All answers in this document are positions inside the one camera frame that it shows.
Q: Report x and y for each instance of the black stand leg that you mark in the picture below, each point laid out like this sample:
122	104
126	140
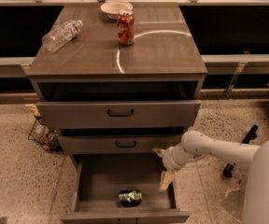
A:
227	172

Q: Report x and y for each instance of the wire basket with items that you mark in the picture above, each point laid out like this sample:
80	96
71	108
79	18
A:
47	138

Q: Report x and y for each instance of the top grey drawer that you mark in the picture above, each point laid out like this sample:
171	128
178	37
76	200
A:
112	115

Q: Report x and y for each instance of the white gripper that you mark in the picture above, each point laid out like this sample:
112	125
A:
169	160

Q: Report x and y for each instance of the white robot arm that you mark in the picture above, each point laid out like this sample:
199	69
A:
253	159

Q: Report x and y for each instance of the bottom grey drawer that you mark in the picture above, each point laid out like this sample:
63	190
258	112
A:
100	179

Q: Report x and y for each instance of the red soda can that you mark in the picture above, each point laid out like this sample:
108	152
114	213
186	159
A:
125	25

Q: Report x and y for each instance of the grey drawer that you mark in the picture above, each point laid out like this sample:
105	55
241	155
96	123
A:
100	179
111	144
112	115

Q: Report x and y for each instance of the green soda can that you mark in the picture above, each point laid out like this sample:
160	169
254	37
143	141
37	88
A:
130	197

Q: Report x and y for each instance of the middle grey drawer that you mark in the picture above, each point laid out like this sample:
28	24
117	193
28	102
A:
111	144

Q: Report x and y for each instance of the white bowl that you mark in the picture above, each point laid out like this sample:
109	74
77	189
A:
113	8

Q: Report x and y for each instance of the clear plastic water bottle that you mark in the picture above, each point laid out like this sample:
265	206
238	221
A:
61	35

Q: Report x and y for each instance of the grey drawer cabinet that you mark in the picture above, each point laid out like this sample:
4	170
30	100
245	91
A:
162	65

